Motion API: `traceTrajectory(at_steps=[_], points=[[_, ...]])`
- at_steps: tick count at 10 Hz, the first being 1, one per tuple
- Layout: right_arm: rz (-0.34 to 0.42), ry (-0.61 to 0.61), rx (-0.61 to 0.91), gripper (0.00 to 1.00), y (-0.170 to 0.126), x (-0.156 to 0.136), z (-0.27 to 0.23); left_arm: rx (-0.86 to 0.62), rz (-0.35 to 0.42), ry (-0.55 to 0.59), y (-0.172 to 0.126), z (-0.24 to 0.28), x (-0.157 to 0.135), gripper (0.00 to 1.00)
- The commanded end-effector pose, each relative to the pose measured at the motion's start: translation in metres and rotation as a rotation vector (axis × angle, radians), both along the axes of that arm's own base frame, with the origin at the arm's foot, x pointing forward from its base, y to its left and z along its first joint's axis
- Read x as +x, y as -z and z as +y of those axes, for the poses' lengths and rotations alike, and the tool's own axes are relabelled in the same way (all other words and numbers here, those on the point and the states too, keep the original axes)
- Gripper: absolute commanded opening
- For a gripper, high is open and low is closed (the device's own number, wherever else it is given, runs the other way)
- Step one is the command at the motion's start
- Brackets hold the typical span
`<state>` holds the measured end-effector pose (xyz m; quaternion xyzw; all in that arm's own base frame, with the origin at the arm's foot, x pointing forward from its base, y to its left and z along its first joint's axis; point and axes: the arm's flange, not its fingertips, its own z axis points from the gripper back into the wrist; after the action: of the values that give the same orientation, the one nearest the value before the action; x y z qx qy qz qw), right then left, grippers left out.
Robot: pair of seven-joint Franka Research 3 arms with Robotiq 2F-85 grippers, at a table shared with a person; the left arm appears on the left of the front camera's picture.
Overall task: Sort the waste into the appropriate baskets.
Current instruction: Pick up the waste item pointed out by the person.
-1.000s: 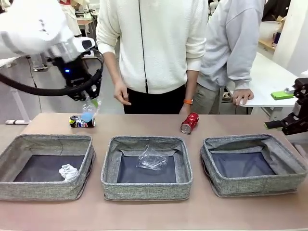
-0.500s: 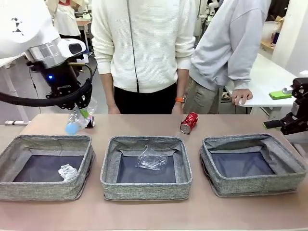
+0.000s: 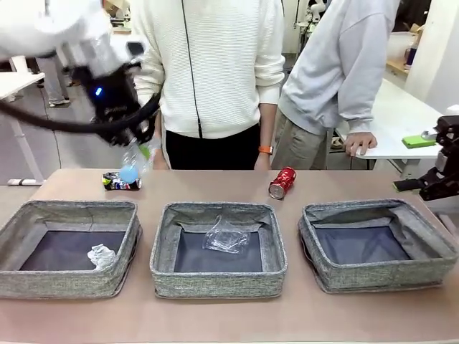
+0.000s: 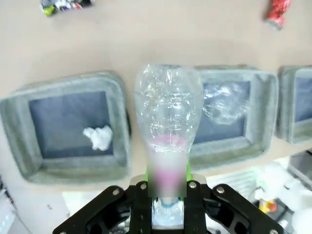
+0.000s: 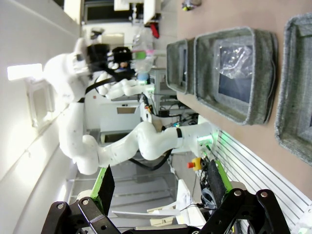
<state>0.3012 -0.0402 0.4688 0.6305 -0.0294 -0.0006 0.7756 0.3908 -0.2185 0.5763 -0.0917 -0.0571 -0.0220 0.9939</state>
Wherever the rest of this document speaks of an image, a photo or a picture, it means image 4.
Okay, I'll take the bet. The yellow red emergency stop button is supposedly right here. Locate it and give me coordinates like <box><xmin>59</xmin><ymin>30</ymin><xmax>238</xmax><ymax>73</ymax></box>
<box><xmin>257</xmin><ymin>198</ymin><xmax>278</xmax><ymax>214</ymax></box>

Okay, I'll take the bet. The clear plastic cup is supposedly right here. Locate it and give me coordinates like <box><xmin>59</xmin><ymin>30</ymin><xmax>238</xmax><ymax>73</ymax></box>
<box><xmin>201</xmin><ymin>82</ymin><xmax>252</xmax><ymax>126</ymax></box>

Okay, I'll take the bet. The clear plastic bottle blue cap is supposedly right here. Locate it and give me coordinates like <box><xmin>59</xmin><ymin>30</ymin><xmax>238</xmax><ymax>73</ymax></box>
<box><xmin>133</xmin><ymin>62</ymin><xmax>204</xmax><ymax>226</ymax></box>

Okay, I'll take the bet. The white tissue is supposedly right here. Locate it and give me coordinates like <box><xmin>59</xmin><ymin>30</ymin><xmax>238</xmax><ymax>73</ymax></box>
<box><xmin>82</xmin><ymin>125</ymin><xmax>114</xmax><ymax>151</ymax></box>

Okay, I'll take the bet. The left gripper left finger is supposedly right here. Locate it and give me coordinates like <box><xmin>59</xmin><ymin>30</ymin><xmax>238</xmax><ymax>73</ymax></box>
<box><xmin>52</xmin><ymin>163</ymin><xmax>153</xmax><ymax>234</ymax></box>

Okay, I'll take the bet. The crushed red drink can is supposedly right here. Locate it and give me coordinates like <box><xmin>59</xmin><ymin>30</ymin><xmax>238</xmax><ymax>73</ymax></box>
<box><xmin>263</xmin><ymin>0</ymin><xmax>292</xmax><ymax>31</ymax></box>

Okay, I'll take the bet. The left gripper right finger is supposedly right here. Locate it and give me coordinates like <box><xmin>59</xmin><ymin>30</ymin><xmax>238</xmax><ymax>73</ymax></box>
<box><xmin>182</xmin><ymin>159</ymin><xmax>285</xmax><ymax>234</ymax></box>

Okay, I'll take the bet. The crushed black printed can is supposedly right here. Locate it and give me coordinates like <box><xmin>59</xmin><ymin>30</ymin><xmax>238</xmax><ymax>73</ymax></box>
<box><xmin>40</xmin><ymin>0</ymin><xmax>97</xmax><ymax>18</ymax></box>

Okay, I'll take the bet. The grey fabric basket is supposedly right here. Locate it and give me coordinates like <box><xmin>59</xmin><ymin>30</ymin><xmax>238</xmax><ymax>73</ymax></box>
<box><xmin>186</xmin><ymin>64</ymin><xmax>280</xmax><ymax>171</ymax></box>
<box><xmin>0</xmin><ymin>70</ymin><xmax>131</xmax><ymax>185</ymax></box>
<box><xmin>276</xmin><ymin>65</ymin><xmax>312</xmax><ymax>145</ymax></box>

